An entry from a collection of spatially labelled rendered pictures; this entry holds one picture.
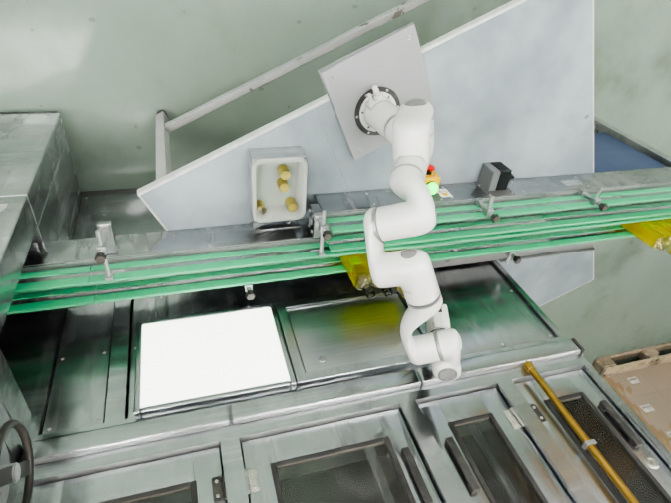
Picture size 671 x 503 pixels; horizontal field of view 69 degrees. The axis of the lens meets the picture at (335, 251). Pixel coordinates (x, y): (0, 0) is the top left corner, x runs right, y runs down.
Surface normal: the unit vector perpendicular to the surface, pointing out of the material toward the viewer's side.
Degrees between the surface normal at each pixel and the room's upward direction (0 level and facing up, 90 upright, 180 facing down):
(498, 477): 90
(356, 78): 3
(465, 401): 90
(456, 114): 0
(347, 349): 90
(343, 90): 3
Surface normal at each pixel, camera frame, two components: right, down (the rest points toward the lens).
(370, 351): 0.07, -0.81
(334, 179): 0.29, 0.58
